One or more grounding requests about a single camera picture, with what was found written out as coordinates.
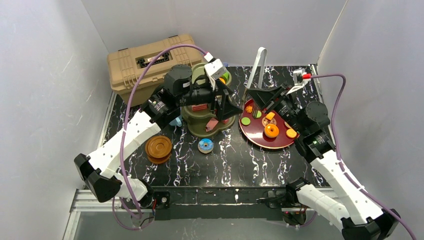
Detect green macaron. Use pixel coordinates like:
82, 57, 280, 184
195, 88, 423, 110
252, 110, 262, 119
240, 117, 251, 126

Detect red round lacquer tray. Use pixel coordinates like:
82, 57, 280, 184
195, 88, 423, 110
239, 99, 300, 150

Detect red layered cake square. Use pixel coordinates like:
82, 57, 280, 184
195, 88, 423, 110
191, 103, 208, 112

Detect orange glazed donut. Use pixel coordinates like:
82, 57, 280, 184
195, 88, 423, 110
264, 123, 280, 139

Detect green three-tier serving stand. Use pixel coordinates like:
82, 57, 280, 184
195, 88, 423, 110
181, 62, 236, 139

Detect pink swirl roll cake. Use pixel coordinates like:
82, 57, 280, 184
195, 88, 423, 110
204, 117, 219, 133

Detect blue frosted donut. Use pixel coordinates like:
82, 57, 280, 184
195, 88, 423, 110
198, 138, 214, 154

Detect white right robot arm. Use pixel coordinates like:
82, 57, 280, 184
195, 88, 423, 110
246, 84, 399, 240

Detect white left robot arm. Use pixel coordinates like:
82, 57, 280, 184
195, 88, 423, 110
74, 63, 242, 203

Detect square yellow cracker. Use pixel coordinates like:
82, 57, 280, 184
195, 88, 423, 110
265, 112, 275, 121

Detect orange flower cookie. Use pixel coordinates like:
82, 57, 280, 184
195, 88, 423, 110
244, 105, 253, 114

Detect round yellow biscuit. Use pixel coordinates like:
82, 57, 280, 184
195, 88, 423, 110
285, 128, 298, 139

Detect tan plastic toolbox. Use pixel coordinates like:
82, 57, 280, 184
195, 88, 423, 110
107, 34, 203, 107

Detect stacked brown wooden coasters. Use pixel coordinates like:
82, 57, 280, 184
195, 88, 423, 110
145, 135, 172, 165

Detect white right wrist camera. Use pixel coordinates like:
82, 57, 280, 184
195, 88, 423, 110
287, 68, 312, 95

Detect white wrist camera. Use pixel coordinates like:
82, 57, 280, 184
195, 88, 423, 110
203, 52, 227, 91
287, 68, 312, 95

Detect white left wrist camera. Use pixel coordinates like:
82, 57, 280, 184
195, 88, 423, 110
203, 52, 227, 91

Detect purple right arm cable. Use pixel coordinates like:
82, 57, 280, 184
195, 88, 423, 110
303, 73, 418, 240

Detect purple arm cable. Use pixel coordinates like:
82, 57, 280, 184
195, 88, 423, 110
303, 73, 418, 240
111, 44, 213, 232

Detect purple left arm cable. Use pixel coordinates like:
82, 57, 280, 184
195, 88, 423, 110
111, 44, 213, 232

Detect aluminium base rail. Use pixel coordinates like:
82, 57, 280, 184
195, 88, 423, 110
62, 187, 379, 240

